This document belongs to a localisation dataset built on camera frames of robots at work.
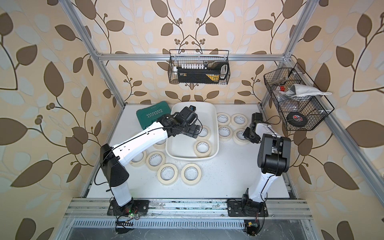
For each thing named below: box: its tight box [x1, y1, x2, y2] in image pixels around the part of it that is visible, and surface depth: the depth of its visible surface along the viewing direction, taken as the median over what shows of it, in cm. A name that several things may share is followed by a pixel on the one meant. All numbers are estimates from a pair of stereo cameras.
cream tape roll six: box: [231, 113, 248, 128], surface depth 110 cm
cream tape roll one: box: [181, 163, 202, 186], surface depth 86 cm
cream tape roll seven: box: [233, 128, 250, 146], surface depth 98 cm
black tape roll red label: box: [286, 112, 308, 128], surface depth 73 cm
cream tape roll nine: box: [218, 125, 233, 142], surface depth 104 cm
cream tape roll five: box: [216, 112, 231, 125], surface depth 113 cm
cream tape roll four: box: [146, 150, 166, 172], surface depth 92 cm
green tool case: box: [136, 101, 172, 130], surface depth 111 cm
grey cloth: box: [278, 83, 332, 98], surface depth 63 cm
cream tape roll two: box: [193, 139, 212, 158], surface depth 96 cm
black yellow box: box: [177, 68, 221, 84], surface depth 86 cm
